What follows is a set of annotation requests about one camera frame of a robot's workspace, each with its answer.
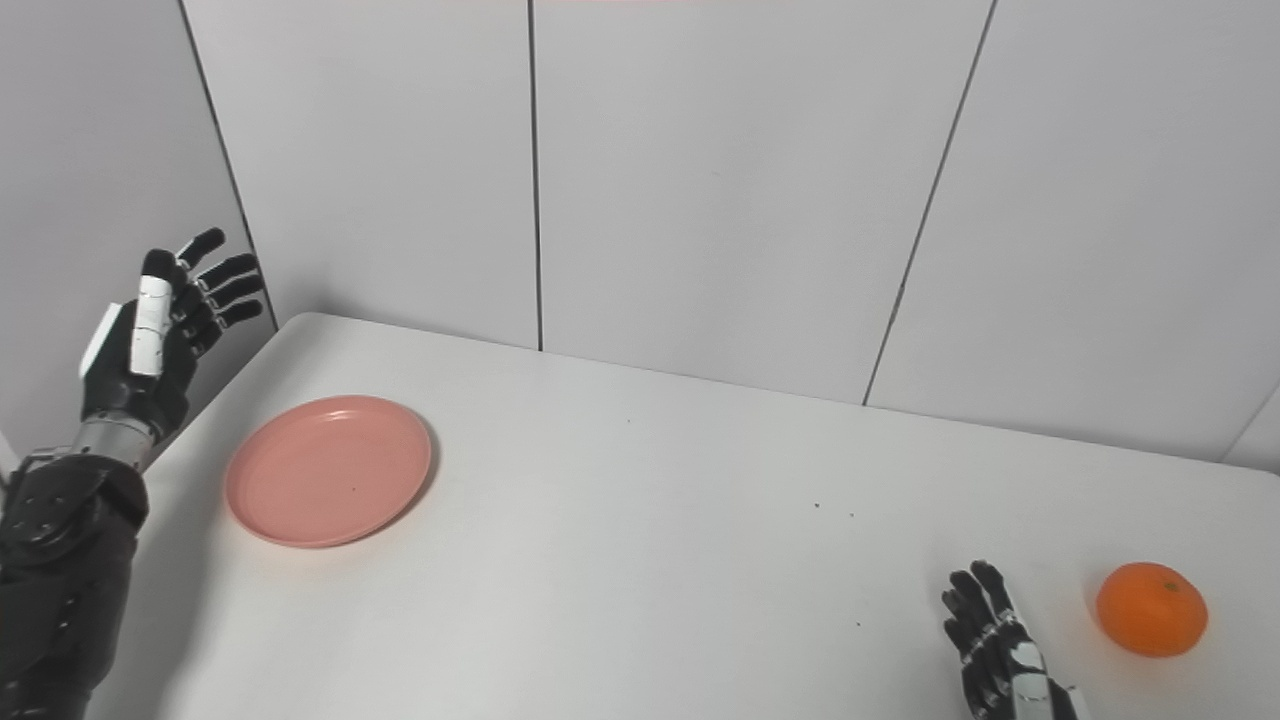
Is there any black and white left hand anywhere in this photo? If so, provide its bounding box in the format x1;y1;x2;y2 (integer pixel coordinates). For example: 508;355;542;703
80;228;266;441

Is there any black and white right hand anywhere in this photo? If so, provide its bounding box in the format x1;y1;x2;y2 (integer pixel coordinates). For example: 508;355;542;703
940;560;1091;720

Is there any orange fruit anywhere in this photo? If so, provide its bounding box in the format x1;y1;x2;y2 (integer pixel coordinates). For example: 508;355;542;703
1096;562;1209;658

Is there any pink round plate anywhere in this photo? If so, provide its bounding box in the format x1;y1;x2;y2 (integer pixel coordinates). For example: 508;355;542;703
224;395;434;549

